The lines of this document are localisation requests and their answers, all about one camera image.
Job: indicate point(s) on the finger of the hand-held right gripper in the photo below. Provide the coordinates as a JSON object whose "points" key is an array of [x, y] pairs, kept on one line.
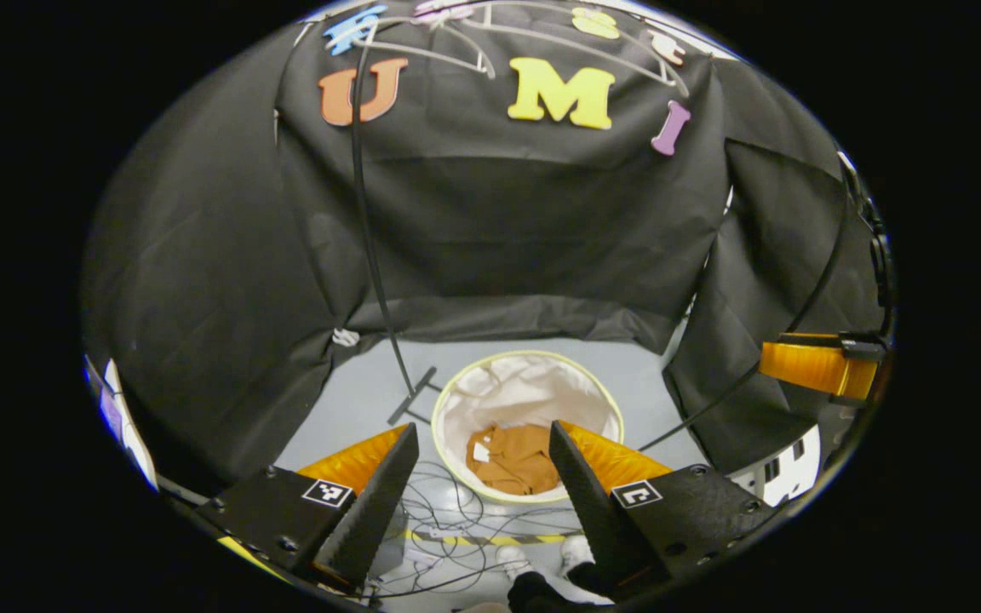
{"points": [[814, 368]]}

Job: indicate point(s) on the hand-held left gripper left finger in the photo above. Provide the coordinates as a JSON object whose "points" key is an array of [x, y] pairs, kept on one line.
{"points": [[371, 511]]}

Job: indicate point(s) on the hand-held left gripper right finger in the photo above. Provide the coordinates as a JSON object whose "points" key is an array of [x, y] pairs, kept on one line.
{"points": [[593, 511]]}

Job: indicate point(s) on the brown shirt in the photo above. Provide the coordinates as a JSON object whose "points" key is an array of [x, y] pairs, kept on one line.
{"points": [[516, 460]]}

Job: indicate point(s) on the white laundry hamper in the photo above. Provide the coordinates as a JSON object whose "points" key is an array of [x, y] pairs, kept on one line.
{"points": [[524, 387]]}

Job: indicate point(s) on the white plastic hanger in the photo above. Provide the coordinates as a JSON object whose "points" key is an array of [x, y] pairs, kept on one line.
{"points": [[422, 49], [610, 58]]}

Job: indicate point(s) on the black clothes rack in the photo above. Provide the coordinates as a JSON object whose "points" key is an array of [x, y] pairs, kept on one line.
{"points": [[371, 255]]}

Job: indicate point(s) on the person's white shoe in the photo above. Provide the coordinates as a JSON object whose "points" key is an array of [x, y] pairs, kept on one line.
{"points": [[513, 560], [576, 552]]}

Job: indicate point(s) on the yellow black floor tape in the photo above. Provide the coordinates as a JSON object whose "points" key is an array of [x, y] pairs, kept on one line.
{"points": [[490, 539]]}

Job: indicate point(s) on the computer monitor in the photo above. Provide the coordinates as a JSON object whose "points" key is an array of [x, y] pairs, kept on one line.
{"points": [[120, 417]]}

